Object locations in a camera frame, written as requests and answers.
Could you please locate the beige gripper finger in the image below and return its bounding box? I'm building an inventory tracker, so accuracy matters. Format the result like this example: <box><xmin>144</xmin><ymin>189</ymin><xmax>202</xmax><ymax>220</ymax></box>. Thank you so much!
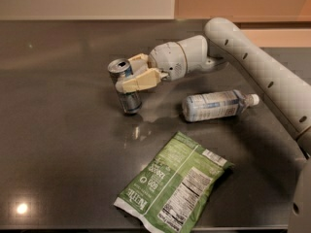
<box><xmin>115</xmin><ymin>68</ymin><xmax>168</xmax><ymax>93</ymax></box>
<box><xmin>128</xmin><ymin>53</ymin><xmax>149</xmax><ymax>77</ymax></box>

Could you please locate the blue silver Red Bull can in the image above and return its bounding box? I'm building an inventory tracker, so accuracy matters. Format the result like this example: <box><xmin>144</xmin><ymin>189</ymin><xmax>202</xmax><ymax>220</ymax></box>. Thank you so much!
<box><xmin>108</xmin><ymin>58</ymin><xmax>142</xmax><ymax>115</ymax></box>

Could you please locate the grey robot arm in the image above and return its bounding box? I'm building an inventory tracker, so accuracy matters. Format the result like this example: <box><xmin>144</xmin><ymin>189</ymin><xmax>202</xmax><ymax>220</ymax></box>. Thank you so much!
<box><xmin>115</xmin><ymin>17</ymin><xmax>311</xmax><ymax>155</ymax></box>

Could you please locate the clear plastic water bottle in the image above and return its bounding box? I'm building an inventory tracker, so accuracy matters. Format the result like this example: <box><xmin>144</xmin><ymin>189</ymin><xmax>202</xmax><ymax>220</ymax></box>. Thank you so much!
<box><xmin>182</xmin><ymin>89</ymin><xmax>259</xmax><ymax>122</ymax></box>

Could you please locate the green chip bag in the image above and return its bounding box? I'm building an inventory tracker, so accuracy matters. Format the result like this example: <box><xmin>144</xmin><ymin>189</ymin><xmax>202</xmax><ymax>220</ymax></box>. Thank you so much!
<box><xmin>115</xmin><ymin>132</ymin><xmax>232</xmax><ymax>233</ymax></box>

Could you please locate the adjacent dark side table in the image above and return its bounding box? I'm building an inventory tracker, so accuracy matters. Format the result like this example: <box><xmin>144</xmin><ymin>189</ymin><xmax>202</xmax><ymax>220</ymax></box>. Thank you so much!
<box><xmin>263</xmin><ymin>48</ymin><xmax>311</xmax><ymax>84</ymax></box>

